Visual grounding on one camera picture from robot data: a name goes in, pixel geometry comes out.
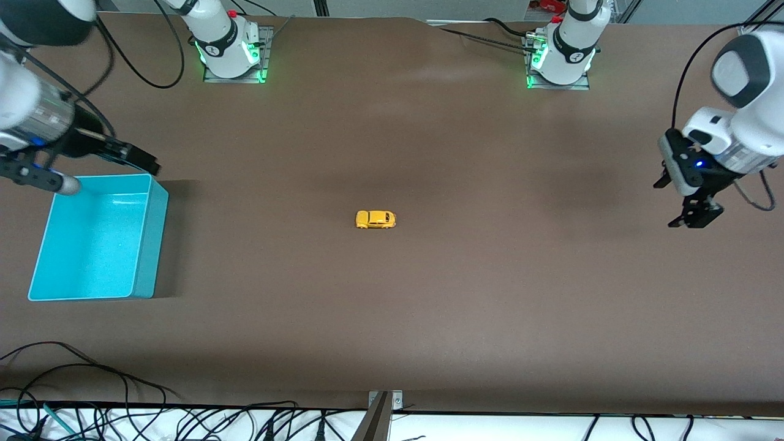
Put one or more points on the teal pen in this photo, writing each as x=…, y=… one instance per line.
x=58, y=418

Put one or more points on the black frame bars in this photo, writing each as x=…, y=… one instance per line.
x=318, y=6

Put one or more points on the metal table clamp bracket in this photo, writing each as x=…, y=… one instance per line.
x=380, y=422

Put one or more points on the aluminium frame profile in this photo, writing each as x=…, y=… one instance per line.
x=625, y=9
x=750, y=27

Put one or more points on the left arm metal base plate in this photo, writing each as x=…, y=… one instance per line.
x=576, y=86

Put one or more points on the black plug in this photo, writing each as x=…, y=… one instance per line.
x=320, y=430
x=269, y=432

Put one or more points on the white lower shelf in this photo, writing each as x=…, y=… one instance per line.
x=490, y=429

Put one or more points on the teal plastic bin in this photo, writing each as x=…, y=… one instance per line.
x=92, y=245

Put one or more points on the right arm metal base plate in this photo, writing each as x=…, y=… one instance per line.
x=267, y=49

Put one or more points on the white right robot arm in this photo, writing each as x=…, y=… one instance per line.
x=214, y=43

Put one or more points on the red object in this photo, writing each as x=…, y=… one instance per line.
x=548, y=5

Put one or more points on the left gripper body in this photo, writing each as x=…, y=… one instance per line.
x=714, y=184

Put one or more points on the yellow beetle toy car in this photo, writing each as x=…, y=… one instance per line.
x=375, y=219

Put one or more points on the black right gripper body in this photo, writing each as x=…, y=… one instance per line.
x=84, y=144

